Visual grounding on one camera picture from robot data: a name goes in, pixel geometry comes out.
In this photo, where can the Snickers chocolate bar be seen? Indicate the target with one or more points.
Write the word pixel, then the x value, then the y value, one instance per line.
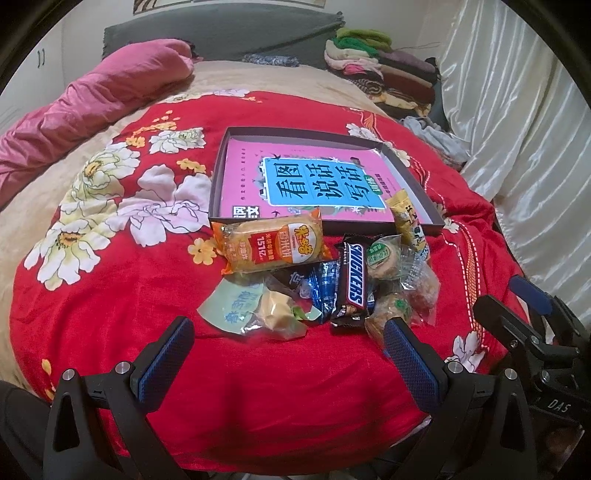
pixel 351 305

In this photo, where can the stack of folded clothes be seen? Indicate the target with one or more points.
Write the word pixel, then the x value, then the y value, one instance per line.
pixel 400 83

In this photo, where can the pale blue crumpled cloth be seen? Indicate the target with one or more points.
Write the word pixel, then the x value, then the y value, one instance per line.
pixel 454 151

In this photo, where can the blue patterned cloth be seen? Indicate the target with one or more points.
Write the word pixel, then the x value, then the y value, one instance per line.
pixel 271 60

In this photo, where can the pink quilt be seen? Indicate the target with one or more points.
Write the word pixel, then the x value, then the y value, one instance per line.
pixel 124 81

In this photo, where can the grey headboard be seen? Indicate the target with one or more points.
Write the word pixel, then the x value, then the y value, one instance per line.
pixel 231 31

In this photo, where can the clear reddish pastry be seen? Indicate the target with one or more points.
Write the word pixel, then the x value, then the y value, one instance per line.
pixel 420 285

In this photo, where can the white wardrobe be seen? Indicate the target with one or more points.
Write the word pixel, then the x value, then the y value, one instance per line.
pixel 38 81

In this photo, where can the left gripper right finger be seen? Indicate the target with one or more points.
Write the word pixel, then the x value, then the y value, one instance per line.
pixel 480 426

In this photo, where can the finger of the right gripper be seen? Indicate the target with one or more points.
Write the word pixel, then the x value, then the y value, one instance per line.
pixel 563 322
pixel 517 336

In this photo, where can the orange packaged cake snack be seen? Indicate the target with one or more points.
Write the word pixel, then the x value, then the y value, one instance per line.
pixel 257 246

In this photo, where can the cream satin curtain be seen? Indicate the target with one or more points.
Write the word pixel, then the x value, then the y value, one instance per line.
pixel 528 129

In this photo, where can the red floral blanket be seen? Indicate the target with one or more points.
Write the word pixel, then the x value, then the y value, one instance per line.
pixel 130 248

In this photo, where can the light green pastry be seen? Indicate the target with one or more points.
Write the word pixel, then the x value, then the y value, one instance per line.
pixel 243 308

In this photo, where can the pink Chinese workbook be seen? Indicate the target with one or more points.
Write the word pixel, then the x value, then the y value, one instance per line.
pixel 271 177

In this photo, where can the beige bed sheet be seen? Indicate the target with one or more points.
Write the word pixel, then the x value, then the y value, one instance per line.
pixel 26 218

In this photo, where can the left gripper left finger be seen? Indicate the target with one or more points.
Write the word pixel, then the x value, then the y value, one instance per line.
pixel 97 426

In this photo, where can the yellow snack bar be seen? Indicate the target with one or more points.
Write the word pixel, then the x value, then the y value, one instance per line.
pixel 408 224

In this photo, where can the clear flaky pastry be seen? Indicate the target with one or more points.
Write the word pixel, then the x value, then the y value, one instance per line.
pixel 385 313

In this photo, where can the dark shallow tray box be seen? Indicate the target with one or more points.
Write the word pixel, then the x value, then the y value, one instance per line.
pixel 429 217

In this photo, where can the blue snack pack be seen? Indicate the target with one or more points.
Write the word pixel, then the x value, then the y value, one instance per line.
pixel 313 286

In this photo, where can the round cake green label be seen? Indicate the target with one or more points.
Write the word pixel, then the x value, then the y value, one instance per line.
pixel 384 258

